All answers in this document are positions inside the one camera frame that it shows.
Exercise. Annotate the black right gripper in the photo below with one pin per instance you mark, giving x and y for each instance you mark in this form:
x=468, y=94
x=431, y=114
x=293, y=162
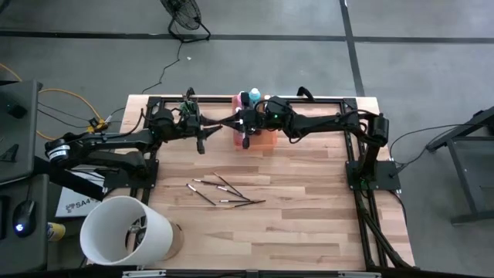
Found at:
x=266, y=117

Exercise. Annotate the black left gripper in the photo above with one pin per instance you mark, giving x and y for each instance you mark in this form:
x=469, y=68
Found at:
x=191, y=125

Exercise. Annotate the dark paintbrush gold ferrule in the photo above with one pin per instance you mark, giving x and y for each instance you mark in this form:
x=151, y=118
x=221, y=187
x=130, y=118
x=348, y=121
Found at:
x=220, y=121

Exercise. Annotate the large teal paint bottle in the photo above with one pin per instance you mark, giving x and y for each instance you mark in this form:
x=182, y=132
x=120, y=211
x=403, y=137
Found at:
x=254, y=94

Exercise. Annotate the thin dark paintbrush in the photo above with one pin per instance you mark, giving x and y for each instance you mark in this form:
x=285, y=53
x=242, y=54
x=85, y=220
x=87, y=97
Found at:
x=208, y=182

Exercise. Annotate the dark paintbrush silver ferrule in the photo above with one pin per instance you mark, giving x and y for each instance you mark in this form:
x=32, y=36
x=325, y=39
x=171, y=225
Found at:
x=231, y=201
x=233, y=193
x=200, y=194

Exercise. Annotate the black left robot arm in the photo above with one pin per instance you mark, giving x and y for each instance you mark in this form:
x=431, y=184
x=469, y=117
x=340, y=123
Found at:
x=100, y=146

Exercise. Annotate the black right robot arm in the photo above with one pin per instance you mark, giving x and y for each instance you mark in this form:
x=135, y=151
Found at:
x=347, y=123

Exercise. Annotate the orange translucent plastic tray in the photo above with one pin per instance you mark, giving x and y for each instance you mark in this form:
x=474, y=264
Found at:
x=264, y=142

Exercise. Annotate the pale green ribbed cup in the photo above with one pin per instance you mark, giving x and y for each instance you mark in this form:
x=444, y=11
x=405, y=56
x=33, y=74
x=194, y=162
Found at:
x=186, y=107

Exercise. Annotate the yellow power plug block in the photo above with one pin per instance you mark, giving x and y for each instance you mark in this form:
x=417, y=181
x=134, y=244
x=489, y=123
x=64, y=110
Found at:
x=96, y=125

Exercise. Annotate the black floor fan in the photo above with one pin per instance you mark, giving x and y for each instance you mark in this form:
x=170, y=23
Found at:
x=185, y=15

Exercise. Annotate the black diagonal strut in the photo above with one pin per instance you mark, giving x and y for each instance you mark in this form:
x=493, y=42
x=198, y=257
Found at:
x=77, y=185

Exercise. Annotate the white printed box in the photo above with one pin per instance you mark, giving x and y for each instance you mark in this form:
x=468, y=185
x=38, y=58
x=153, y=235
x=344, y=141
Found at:
x=77, y=206

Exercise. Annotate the silver aluminium bar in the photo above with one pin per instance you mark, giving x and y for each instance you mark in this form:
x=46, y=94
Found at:
x=144, y=273
x=359, y=274

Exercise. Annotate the yellow can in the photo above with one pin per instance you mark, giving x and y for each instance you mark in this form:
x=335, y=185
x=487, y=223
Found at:
x=56, y=231

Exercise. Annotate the black computer mouse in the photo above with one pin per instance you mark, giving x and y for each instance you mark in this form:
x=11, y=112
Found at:
x=24, y=218

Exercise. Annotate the dark grey desk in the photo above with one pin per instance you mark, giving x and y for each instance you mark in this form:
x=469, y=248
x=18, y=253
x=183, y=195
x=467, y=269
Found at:
x=23, y=255

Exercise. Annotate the black side table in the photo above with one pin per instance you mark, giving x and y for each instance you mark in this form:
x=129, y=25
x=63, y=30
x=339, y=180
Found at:
x=474, y=166

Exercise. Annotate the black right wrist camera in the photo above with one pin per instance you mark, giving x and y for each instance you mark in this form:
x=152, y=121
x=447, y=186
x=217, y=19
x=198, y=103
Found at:
x=277, y=103

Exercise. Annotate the black frame clamp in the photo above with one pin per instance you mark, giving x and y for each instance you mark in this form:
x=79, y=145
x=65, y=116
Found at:
x=189, y=92
x=305, y=92

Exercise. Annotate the black aluminium table frame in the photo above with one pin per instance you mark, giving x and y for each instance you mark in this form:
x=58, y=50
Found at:
x=324, y=100

